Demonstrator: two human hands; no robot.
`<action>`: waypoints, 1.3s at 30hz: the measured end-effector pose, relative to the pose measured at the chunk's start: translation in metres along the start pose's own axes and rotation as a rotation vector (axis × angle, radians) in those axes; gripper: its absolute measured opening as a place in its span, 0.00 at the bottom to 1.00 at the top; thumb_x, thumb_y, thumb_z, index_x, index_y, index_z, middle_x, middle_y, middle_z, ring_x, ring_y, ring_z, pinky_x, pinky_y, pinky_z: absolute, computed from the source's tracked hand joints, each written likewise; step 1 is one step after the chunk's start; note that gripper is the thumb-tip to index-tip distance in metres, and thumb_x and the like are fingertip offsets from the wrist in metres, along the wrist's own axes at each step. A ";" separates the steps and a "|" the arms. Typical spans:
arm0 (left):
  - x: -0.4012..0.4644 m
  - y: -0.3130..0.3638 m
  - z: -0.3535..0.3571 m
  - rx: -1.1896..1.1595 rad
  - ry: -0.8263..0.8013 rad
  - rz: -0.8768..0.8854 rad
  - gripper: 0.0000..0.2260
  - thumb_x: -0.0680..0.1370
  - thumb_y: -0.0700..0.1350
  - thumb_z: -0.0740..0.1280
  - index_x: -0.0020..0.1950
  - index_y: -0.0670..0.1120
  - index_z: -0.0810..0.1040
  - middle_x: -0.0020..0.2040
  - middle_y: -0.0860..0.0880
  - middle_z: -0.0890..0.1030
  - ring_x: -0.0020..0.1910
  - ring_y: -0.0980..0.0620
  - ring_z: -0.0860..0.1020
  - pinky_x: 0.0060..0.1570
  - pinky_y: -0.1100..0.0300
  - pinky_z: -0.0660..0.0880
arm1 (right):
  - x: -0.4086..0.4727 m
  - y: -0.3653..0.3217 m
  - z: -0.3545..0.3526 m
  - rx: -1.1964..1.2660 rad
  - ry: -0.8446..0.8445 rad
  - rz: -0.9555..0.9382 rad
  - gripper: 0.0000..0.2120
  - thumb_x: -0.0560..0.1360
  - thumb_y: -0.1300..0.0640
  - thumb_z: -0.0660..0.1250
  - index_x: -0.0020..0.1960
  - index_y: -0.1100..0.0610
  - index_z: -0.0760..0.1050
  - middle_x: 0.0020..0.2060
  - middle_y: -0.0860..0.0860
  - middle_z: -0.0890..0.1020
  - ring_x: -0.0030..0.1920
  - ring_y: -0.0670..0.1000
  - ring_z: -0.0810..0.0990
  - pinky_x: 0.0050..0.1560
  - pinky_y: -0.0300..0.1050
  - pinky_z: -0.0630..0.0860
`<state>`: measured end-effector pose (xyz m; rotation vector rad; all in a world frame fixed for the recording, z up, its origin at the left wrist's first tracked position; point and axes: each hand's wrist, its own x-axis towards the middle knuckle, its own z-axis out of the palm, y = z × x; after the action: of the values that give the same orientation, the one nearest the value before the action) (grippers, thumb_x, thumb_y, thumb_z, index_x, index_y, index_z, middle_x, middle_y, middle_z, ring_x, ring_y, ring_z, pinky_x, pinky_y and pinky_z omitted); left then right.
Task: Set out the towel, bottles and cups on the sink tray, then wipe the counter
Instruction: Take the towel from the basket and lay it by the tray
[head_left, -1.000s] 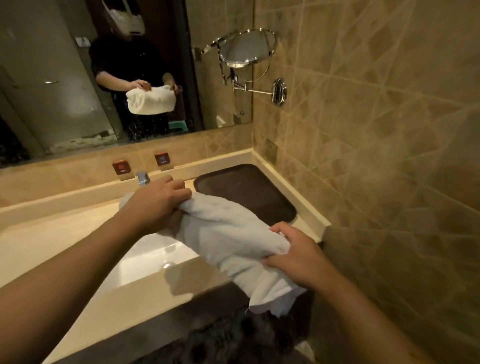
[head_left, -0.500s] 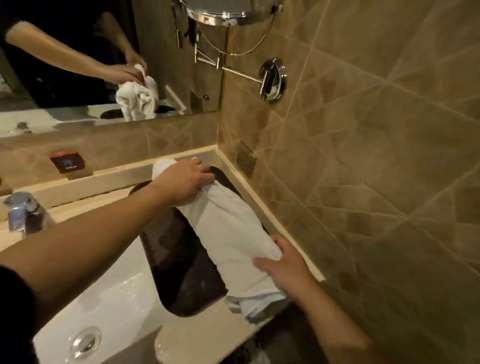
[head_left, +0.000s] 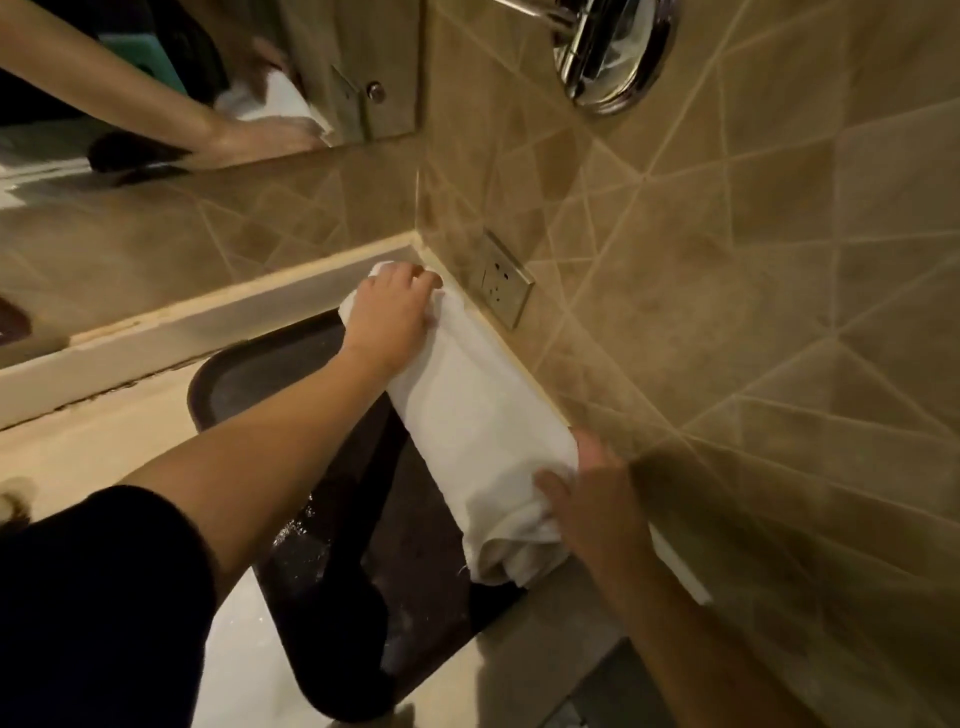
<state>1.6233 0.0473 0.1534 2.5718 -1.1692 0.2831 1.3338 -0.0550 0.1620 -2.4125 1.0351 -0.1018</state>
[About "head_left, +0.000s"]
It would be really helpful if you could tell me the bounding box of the black sleeve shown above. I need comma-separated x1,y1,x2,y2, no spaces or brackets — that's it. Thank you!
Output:
0,485,219,728

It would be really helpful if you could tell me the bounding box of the round chrome vanity mirror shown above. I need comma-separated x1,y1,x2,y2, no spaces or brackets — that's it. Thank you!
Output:
493,0,681,117

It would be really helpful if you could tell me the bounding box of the silver wall power outlet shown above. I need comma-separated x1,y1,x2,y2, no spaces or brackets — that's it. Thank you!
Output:
468,230,536,332

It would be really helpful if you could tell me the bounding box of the white towel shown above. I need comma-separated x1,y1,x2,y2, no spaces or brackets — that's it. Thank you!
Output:
339,261,581,588

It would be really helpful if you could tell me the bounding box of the person's left hand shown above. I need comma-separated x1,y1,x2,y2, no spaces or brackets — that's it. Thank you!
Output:
339,261,444,378

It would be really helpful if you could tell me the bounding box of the person's left forearm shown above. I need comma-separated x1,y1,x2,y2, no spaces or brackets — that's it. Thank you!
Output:
120,349,400,603

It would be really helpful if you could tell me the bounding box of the dark brown tray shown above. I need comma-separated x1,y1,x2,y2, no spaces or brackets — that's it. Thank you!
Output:
187,309,528,723

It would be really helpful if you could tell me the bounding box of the person's right hand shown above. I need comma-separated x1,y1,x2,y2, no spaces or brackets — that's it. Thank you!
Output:
533,428,656,595

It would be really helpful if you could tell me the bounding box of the wall mirror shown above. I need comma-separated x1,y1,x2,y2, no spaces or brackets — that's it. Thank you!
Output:
0,0,426,180

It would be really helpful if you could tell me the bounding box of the person's right forearm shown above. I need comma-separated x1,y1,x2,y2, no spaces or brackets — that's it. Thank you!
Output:
582,553,828,728

